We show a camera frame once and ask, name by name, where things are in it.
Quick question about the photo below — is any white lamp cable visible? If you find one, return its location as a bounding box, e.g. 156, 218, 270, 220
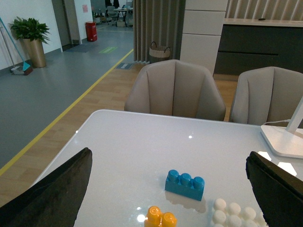
261, 119, 291, 126

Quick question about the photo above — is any blue three-stud block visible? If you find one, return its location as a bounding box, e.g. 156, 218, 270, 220
165, 169, 205, 201

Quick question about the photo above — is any potted green plant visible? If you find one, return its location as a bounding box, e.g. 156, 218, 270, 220
10, 17, 50, 68

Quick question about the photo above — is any red cabinet box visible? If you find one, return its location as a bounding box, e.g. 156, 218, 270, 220
85, 21, 98, 42

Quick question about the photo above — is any dark kitchen counter cabinet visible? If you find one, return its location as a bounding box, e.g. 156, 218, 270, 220
214, 24, 303, 75

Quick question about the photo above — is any woven laundry basket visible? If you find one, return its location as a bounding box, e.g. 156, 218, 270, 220
149, 41, 171, 63

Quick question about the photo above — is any white studded base plate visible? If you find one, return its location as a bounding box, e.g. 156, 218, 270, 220
211, 198, 268, 227

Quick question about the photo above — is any right beige chair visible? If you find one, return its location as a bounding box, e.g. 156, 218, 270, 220
229, 66, 303, 127

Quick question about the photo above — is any left beige chair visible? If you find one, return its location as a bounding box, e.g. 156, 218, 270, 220
124, 60, 226, 121

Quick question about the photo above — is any yellow two-stud block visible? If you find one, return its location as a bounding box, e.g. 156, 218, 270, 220
144, 206, 178, 227

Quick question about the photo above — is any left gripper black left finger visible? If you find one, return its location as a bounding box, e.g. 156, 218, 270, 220
0, 148, 92, 227

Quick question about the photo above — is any white desk lamp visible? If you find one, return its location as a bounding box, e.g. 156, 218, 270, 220
261, 100, 303, 158

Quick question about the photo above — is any teal handled broom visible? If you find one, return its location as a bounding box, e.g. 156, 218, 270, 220
0, 19, 33, 76

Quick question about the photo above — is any beige chair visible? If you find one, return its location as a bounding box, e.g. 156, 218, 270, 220
229, 66, 303, 127
124, 60, 226, 121

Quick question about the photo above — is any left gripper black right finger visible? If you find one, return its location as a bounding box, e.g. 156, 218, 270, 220
246, 151, 303, 227

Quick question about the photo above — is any grey curtain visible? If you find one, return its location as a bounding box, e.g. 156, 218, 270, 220
133, 0, 186, 62

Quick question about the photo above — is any white tall cabinet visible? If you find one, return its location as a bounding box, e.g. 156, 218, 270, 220
180, 0, 228, 73

